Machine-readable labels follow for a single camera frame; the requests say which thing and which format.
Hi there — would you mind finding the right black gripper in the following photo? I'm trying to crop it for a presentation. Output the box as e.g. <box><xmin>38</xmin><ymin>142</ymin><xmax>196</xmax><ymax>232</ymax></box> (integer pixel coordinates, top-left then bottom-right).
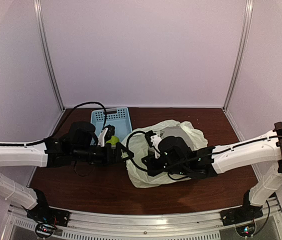
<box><xmin>141</xmin><ymin>153</ymin><xmax>188</xmax><ymax>178</ymax></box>

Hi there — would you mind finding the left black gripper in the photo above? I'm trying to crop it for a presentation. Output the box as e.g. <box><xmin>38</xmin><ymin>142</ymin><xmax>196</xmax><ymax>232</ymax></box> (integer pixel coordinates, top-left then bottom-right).
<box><xmin>72</xmin><ymin>141</ymin><xmax>134</xmax><ymax>168</ymax></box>

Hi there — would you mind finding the light green fruit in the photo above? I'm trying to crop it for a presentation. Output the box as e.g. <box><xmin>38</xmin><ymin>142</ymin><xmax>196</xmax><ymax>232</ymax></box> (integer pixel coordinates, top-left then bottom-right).
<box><xmin>106</xmin><ymin>135</ymin><xmax>120</xmax><ymax>148</ymax></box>

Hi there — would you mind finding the light green plastic bag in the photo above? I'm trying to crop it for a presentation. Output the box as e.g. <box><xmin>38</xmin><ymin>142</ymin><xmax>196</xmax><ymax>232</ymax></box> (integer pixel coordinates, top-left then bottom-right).
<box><xmin>120</xmin><ymin>119</ymin><xmax>209</xmax><ymax>189</ymax></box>

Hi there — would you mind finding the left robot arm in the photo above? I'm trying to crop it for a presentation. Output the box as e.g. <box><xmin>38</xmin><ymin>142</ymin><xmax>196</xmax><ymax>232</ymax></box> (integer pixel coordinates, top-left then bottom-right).
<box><xmin>0</xmin><ymin>121</ymin><xmax>134</xmax><ymax>222</ymax></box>

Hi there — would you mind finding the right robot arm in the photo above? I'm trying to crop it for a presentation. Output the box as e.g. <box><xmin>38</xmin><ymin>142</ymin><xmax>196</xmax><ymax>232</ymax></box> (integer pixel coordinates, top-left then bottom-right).
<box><xmin>141</xmin><ymin>122</ymin><xmax>282</xmax><ymax>221</ymax></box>

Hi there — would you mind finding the light blue perforated basket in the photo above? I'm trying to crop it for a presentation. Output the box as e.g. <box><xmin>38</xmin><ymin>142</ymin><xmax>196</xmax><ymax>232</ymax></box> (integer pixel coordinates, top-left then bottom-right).
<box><xmin>90</xmin><ymin>107</ymin><xmax>132</xmax><ymax>142</ymax></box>

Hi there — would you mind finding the right circuit board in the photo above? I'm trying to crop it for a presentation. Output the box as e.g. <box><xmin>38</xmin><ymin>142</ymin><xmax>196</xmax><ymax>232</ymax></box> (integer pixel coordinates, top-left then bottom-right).
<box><xmin>235</xmin><ymin>223</ymin><xmax>256</xmax><ymax>238</ymax></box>

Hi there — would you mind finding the circuit board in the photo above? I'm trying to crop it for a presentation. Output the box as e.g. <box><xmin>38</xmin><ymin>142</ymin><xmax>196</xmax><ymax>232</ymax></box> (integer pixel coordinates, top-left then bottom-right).
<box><xmin>235</xmin><ymin>223</ymin><xmax>256</xmax><ymax>238</ymax></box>
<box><xmin>34</xmin><ymin>223</ymin><xmax>56</xmax><ymax>239</ymax></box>

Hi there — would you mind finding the left circuit board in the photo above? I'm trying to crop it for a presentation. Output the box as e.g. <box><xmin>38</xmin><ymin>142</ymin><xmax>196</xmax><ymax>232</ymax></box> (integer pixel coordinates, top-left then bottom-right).
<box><xmin>34</xmin><ymin>223</ymin><xmax>56</xmax><ymax>239</ymax></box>

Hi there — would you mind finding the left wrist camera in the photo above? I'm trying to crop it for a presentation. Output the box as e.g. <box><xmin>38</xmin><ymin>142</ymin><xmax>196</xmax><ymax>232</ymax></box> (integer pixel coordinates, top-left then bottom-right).
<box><xmin>97</xmin><ymin>125</ymin><xmax>115</xmax><ymax>147</ymax></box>

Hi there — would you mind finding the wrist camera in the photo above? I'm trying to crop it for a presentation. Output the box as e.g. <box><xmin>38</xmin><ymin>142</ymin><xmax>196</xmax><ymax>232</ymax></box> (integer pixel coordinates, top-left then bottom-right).
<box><xmin>97</xmin><ymin>125</ymin><xmax>115</xmax><ymax>147</ymax></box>
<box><xmin>145</xmin><ymin>130</ymin><xmax>162</xmax><ymax>159</ymax></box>

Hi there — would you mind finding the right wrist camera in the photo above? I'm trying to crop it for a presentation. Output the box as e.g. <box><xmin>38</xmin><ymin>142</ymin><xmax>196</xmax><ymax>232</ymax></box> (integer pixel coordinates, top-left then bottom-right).
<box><xmin>145</xmin><ymin>130</ymin><xmax>162</xmax><ymax>159</ymax></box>

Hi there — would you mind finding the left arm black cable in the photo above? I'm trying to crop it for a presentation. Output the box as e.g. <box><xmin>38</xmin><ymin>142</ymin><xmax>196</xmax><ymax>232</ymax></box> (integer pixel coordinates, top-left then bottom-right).
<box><xmin>0</xmin><ymin>101</ymin><xmax>108</xmax><ymax>177</ymax></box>

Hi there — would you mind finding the front aluminium rail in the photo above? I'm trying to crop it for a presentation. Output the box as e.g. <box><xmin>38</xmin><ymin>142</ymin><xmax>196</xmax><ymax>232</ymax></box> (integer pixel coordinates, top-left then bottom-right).
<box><xmin>5</xmin><ymin>192</ymin><xmax>282</xmax><ymax>240</ymax></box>

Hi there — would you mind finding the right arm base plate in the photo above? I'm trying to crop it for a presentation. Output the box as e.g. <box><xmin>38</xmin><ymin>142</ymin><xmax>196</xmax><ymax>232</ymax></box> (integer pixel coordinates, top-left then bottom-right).
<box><xmin>220</xmin><ymin>206</ymin><xmax>263</xmax><ymax>226</ymax></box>

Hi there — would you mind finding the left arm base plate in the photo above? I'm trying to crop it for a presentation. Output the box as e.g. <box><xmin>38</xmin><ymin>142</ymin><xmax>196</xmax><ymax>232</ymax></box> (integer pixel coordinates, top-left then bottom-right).
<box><xmin>26</xmin><ymin>208</ymin><xmax>70</xmax><ymax>227</ymax></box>

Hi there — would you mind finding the left aluminium frame post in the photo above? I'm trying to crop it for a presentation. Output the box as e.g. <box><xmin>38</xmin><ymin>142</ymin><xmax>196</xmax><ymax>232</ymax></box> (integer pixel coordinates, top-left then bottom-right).
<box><xmin>33</xmin><ymin>0</ymin><xmax>65</xmax><ymax>112</ymax></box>

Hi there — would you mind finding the aluminium frame post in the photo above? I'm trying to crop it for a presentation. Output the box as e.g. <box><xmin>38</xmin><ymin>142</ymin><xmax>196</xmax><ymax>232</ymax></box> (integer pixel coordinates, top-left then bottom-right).
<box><xmin>33</xmin><ymin>0</ymin><xmax>65</xmax><ymax>112</ymax></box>
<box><xmin>222</xmin><ymin>0</ymin><xmax>254</xmax><ymax>112</ymax></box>

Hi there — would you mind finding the right aluminium frame post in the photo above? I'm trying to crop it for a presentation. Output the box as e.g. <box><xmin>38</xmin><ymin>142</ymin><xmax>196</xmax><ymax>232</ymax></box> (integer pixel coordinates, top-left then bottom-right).
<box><xmin>222</xmin><ymin>0</ymin><xmax>254</xmax><ymax>112</ymax></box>

